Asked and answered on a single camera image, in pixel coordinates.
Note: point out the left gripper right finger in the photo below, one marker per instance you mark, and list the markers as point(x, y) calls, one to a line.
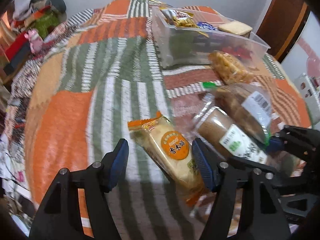
point(261, 215)

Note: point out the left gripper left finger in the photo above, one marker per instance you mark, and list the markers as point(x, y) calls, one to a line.
point(58, 215)

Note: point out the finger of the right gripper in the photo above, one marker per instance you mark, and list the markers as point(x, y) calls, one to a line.
point(244, 167)
point(300, 142)

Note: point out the brown cake roll pack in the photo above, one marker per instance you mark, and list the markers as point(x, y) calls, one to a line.
point(216, 128)

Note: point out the brown bread bag green clip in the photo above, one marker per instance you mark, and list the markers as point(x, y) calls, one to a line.
point(249, 106)

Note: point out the orange label pastry pack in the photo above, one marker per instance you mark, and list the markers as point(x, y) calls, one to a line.
point(169, 149)

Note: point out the round cracker pack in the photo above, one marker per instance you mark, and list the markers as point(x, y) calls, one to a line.
point(229, 68)

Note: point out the green snack bag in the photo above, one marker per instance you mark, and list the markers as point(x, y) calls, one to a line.
point(181, 44)

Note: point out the square toast cracker pack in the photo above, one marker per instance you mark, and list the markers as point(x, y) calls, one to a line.
point(236, 28)

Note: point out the blue snack bag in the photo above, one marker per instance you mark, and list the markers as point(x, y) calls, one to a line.
point(206, 26)

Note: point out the red snack bag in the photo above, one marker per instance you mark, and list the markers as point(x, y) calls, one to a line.
point(239, 52)

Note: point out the orange puffs snack bag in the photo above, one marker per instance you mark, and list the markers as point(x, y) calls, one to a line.
point(179, 18)

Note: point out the wooden wardrobe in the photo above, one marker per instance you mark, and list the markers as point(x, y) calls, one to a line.
point(282, 25)

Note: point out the clear plastic storage box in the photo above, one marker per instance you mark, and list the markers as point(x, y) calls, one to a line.
point(205, 42)

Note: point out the patchwork striped bedspread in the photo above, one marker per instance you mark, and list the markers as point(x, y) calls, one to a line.
point(101, 70)

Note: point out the red gift box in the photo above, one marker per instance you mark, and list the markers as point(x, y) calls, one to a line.
point(15, 47)

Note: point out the pink plush toy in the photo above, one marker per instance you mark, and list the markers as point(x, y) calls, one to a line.
point(35, 41)

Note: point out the green cardboard box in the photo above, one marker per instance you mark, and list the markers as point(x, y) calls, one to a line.
point(46, 24)

